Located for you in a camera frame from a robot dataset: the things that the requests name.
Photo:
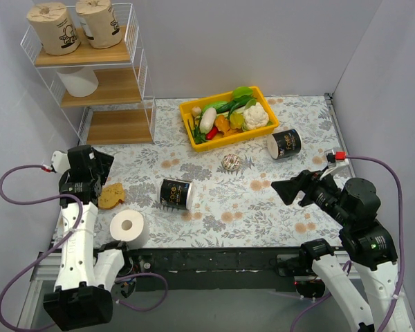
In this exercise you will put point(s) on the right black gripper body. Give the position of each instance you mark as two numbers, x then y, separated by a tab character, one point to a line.
306	189

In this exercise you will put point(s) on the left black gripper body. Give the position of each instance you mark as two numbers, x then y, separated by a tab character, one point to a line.
99	166

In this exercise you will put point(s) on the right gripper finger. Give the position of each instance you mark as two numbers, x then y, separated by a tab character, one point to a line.
304	202
289	189

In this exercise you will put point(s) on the white toilet paper roll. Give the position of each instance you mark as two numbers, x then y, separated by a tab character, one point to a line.
78	81
130	226

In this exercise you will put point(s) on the black roll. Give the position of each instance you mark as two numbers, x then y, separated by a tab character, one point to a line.
176	194
284	144

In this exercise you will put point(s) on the brown paper roll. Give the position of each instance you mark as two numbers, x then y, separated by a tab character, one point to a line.
99	23
54	27

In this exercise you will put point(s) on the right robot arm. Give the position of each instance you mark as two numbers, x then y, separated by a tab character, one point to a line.
369	245

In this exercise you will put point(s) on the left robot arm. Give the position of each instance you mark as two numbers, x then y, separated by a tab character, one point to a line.
82	291

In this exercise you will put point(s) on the toast bread slice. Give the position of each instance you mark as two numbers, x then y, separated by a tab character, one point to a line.
111	196

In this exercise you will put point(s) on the floral table mat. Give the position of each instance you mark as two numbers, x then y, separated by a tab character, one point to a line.
229	209

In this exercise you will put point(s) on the white cauliflower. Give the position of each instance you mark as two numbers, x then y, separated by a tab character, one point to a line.
255	117

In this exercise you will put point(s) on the orange yellow pepper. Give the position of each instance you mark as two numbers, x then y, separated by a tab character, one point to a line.
222	124

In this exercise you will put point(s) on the red chili pepper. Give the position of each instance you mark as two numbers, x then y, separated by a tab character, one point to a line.
211	134

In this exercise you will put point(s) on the yellow plastic bin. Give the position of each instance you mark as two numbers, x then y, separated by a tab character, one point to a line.
186	114

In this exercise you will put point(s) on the green herb sprig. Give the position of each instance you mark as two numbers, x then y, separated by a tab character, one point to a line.
198	130

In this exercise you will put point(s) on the green cucumber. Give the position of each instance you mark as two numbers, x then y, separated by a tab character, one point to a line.
225	107

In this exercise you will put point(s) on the green leafy vegetable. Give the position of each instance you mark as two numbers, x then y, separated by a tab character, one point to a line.
242	92

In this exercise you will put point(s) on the small mushroom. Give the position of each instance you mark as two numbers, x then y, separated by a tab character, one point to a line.
196	111

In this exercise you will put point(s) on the white radish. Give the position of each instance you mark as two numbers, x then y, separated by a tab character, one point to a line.
207	121

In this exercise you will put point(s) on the white wire wooden shelf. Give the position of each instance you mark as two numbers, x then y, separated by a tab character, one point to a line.
122	108

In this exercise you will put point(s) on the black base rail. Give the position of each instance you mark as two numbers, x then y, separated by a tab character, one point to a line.
220	268

